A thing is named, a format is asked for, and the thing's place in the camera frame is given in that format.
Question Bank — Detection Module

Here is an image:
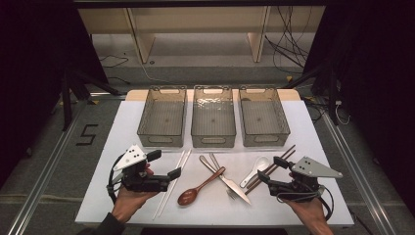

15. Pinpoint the black metal stand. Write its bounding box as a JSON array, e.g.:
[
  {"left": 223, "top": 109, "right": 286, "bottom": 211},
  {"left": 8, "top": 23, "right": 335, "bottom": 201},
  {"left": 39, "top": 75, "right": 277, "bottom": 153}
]
[
  {"left": 60, "top": 67, "right": 123, "bottom": 131},
  {"left": 283, "top": 48, "right": 341, "bottom": 126}
]

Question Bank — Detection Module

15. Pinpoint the aluminium floor rail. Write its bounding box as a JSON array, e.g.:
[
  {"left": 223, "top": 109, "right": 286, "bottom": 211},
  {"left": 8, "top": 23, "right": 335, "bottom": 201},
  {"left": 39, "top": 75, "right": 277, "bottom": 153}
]
[
  {"left": 6, "top": 92, "right": 128, "bottom": 235},
  {"left": 321, "top": 111, "right": 397, "bottom": 235}
]

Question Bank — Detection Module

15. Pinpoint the brown wooden chopstick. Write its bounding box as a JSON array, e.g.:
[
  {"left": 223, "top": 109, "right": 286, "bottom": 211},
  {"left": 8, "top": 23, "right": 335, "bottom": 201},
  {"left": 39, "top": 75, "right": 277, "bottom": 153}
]
[
  {"left": 245, "top": 144, "right": 297, "bottom": 190},
  {"left": 244, "top": 149, "right": 298, "bottom": 196}
]

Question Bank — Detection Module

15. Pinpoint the thin black floor cable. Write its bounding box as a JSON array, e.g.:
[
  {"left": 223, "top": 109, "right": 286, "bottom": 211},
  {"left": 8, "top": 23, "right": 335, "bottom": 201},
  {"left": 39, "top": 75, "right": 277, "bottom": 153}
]
[{"left": 99, "top": 54, "right": 131, "bottom": 84}]

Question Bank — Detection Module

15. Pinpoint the metal table knife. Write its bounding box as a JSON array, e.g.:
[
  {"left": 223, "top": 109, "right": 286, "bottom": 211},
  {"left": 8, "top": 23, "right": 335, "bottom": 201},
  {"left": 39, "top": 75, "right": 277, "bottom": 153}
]
[{"left": 199, "top": 155, "right": 253, "bottom": 206}]

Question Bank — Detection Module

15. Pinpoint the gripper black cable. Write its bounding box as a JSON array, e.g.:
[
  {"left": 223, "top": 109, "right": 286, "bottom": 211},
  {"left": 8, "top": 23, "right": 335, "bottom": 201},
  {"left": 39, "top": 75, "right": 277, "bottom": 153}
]
[
  {"left": 277, "top": 185, "right": 336, "bottom": 221},
  {"left": 106, "top": 153, "right": 127, "bottom": 205}
]

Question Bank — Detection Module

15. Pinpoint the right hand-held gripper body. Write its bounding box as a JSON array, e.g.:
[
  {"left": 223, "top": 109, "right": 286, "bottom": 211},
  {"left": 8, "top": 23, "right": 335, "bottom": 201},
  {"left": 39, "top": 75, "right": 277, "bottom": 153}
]
[{"left": 267, "top": 156, "right": 345, "bottom": 203}]

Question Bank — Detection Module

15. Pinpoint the white floor cable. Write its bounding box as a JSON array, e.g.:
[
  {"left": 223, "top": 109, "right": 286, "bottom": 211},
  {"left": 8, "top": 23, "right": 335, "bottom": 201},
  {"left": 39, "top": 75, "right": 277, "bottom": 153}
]
[{"left": 140, "top": 62, "right": 170, "bottom": 84}]

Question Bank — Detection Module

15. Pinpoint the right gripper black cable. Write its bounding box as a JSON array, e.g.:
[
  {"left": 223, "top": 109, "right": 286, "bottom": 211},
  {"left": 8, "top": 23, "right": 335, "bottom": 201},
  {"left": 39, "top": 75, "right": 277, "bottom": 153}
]
[{"left": 277, "top": 185, "right": 336, "bottom": 221}]

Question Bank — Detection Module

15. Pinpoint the black curtain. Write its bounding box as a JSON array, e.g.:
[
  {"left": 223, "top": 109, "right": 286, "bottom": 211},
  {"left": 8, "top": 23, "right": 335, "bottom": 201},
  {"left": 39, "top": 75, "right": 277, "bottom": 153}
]
[
  {"left": 0, "top": 0, "right": 109, "bottom": 187},
  {"left": 302, "top": 0, "right": 415, "bottom": 210}
]

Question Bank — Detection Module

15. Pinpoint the white ceramic spoon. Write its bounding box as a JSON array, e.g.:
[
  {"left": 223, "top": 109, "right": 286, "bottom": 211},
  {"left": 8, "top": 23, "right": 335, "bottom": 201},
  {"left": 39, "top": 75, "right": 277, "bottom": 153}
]
[{"left": 239, "top": 156, "right": 272, "bottom": 189}]

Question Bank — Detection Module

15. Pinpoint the bundle of black cables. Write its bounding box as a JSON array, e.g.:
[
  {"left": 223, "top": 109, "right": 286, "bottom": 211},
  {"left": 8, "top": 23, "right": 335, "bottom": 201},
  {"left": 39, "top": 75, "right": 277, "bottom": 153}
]
[{"left": 263, "top": 6, "right": 314, "bottom": 74}]

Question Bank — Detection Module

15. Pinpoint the brown wooden spoon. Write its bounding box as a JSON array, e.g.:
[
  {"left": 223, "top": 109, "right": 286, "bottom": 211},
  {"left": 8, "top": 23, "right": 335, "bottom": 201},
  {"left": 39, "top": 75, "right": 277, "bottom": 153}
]
[{"left": 176, "top": 165, "right": 227, "bottom": 208}]

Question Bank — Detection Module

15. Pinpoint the person's left hand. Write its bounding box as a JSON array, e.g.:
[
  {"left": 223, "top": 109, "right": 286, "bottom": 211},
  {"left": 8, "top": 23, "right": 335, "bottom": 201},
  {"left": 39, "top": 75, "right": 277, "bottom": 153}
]
[{"left": 111, "top": 164, "right": 159, "bottom": 224}]

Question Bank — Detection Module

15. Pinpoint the person's right hand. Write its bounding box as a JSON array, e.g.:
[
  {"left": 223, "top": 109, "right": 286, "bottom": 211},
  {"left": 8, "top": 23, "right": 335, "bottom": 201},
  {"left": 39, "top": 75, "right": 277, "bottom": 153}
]
[{"left": 284, "top": 195, "right": 331, "bottom": 228}]

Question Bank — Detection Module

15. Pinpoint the smoky clear plastic bin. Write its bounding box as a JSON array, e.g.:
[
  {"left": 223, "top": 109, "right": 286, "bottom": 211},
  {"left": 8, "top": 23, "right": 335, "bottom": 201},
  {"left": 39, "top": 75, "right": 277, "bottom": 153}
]
[
  {"left": 136, "top": 85, "right": 188, "bottom": 149},
  {"left": 238, "top": 85, "right": 292, "bottom": 148},
  {"left": 190, "top": 84, "right": 237, "bottom": 149}
]

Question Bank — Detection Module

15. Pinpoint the metal fork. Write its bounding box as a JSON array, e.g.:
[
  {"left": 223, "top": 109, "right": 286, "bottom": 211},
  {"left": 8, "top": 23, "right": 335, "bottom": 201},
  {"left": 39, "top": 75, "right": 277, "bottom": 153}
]
[{"left": 208, "top": 152, "right": 239, "bottom": 201}]

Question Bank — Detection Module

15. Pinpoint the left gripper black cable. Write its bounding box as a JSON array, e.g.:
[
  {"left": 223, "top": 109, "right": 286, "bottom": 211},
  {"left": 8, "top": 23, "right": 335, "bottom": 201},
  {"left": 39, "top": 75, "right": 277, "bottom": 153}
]
[{"left": 106, "top": 153, "right": 127, "bottom": 205}]

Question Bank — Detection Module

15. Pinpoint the light wooden desk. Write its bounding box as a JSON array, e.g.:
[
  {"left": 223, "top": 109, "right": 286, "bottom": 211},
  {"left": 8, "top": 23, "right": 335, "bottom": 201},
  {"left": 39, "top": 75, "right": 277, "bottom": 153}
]
[{"left": 77, "top": 6, "right": 327, "bottom": 65}]

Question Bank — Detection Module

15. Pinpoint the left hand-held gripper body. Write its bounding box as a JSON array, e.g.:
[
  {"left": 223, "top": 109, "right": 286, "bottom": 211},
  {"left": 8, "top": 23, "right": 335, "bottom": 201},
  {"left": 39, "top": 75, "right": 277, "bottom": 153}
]
[{"left": 112, "top": 144, "right": 170, "bottom": 193}]

